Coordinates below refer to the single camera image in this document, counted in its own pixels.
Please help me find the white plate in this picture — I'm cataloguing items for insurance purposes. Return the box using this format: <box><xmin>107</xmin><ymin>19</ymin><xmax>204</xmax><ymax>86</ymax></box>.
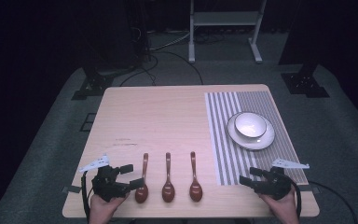
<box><xmin>227</xmin><ymin>111</ymin><xmax>276</xmax><ymax>151</ymax></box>

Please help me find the black floor cable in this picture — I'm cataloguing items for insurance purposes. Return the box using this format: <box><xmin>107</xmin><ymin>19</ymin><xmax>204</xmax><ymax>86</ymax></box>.
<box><xmin>307</xmin><ymin>180</ymin><xmax>358</xmax><ymax>224</ymax></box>
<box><xmin>118</xmin><ymin>50</ymin><xmax>205</xmax><ymax>88</ymax></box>

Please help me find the grey table clamp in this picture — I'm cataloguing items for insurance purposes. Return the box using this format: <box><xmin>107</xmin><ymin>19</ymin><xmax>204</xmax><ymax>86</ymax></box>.
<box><xmin>297</xmin><ymin>184</ymin><xmax>321</xmax><ymax>193</ymax></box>
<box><xmin>61</xmin><ymin>185</ymin><xmax>82</xmax><ymax>194</ymax></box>

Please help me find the grey striped placemat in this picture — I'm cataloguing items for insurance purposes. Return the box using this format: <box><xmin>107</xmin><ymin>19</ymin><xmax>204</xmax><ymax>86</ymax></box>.
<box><xmin>204</xmin><ymin>91</ymin><xmax>310</xmax><ymax>187</ymax></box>

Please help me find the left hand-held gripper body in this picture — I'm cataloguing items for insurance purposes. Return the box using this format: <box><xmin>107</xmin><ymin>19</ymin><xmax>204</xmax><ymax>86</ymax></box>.
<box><xmin>78</xmin><ymin>153</ymin><xmax>131</xmax><ymax>203</ymax></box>

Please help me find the dark floor hatch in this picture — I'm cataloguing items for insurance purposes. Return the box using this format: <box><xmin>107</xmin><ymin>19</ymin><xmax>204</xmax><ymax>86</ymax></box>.
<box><xmin>79</xmin><ymin>112</ymin><xmax>98</xmax><ymax>133</ymax></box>

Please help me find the black stand base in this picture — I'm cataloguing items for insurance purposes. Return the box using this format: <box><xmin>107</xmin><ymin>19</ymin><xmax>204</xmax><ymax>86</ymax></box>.
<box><xmin>281</xmin><ymin>60</ymin><xmax>331</xmax><ymax>99</ymax></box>
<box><xmin>71</xmin><ymin>65</ymin><xmax>117</xmax><ymax>102</ymax></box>

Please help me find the person's right hand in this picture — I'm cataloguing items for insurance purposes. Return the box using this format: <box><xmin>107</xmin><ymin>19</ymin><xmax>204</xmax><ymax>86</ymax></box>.
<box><xmin>257</xmin><ymin>186</ymin><xmax>301</xmax><ymax>224</ymax></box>

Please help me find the brown wooden spoon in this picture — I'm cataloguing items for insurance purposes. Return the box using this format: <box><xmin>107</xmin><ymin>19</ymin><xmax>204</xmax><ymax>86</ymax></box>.
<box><xmin>161</xmin><ymin>151</ymin><xmax>176</xmax><ymax>203</ymax></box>
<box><xmin>188</xmin><ymin>151</ymin><xmax>203</xmax><ymax>203</ymax></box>
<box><xmin>134</xmin><ymin>152</ymin><xmax>150</xmax><ymax>204</ymax></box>

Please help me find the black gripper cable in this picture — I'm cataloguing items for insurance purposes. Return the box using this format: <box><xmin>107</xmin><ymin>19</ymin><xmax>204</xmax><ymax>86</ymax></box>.
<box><xmin>288</xmin><ymin>181</ymin><xmax>303</xmax><ymax>218</ymax></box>
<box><xmin>80</xmin><ymin>170</ymin><xmax>91</xmax><ymax>222</ymax></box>

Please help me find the grey floor cable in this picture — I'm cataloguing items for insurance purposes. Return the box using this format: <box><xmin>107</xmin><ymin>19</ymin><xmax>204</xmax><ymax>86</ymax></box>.
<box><xmin>148</xmin><ymin>30</ymin><xmax>191</xmax><ymax>52</ymax></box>

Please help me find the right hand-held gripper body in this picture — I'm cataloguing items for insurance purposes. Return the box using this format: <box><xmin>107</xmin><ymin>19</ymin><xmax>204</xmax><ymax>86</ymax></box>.
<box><xmin>254</xmin><ymin>158</ymin><xmax>310</xmax><ymax>201</ymax></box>

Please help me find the person's left hand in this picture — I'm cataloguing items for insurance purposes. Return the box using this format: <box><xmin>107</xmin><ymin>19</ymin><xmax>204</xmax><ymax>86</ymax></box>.
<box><xmin>88</xmin><ymin>193</ymin><xmax>131</xmax><ymax>224</ymax></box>

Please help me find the white bowl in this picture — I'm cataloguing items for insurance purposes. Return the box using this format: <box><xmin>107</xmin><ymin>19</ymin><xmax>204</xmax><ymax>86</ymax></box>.
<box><xmin>233</xmin><ymin>111</ymin><xmax>269</xmax><ymax>139</ymax></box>

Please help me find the white metal stand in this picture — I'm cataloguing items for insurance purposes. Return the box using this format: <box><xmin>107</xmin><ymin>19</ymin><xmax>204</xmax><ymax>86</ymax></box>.
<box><xmin>187</xmin><ymin>0</ymin><xmax>268</xmax><ymax>64</ymax></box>

